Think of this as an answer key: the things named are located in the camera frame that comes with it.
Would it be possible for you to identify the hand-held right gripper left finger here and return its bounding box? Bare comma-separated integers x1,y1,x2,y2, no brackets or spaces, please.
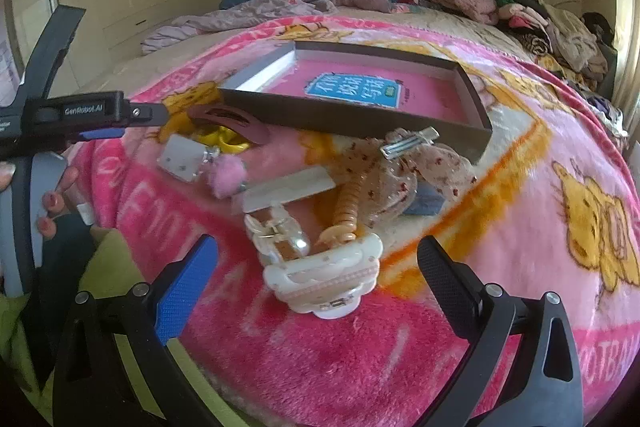
52,233,221,427

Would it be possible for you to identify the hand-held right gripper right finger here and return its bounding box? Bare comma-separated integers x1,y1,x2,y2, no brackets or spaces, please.
416,235,585,427

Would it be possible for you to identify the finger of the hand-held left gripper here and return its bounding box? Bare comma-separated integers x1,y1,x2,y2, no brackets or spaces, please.
123,103,171,128
64,126,127,146

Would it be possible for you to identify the blue jewelry box clear lid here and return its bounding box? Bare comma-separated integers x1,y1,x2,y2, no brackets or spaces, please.
412,184,446,217

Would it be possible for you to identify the maroon hair clip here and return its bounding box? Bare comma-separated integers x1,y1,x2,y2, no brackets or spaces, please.
186,103,271,146

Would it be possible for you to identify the white pearl claw clip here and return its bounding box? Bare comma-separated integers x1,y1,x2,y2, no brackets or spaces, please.
262,232,385,320

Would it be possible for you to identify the grey cardboard box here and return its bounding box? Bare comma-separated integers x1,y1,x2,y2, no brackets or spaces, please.
218,39,493,165

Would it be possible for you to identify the person's left hand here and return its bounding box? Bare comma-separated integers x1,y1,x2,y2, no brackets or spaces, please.
0,161,81,242

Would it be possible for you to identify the earring card in clear packet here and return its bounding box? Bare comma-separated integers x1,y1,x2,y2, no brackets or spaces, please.
156,134,221,184

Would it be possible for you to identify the person's green clothing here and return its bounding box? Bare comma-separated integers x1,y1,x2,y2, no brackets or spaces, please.
0,232,236,427

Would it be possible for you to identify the yellow hair clip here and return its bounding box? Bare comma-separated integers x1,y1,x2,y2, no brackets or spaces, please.
192,126,251,156

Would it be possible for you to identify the lilac garment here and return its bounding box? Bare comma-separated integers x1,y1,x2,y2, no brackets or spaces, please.
141,0,338,55

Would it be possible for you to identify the clear cream claw clip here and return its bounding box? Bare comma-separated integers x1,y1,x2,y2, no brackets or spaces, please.
244,202,313,265

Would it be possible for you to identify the pink cartoon printed blanket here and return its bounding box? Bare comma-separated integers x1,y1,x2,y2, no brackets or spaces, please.
65,14,640,427

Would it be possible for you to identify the silver duckbill hair clip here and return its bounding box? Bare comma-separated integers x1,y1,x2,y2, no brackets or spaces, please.
380,127,441,159

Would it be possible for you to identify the white rectangular hair clip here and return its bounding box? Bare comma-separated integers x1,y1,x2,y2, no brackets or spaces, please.
242,166,337,214

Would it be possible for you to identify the beige bed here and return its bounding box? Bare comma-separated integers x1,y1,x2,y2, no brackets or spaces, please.
90,4,541,92

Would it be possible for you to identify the pile of clothes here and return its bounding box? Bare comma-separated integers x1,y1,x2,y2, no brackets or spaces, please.
492,0,621,92

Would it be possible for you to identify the pink knitted garment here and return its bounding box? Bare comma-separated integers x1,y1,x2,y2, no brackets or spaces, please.
430,0,501,25

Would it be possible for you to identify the pale yellow curtain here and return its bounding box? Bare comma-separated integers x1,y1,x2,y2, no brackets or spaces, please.
611,0,640,148

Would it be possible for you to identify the pink pompom hair tie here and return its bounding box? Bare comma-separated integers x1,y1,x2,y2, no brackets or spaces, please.
202,155,248,198

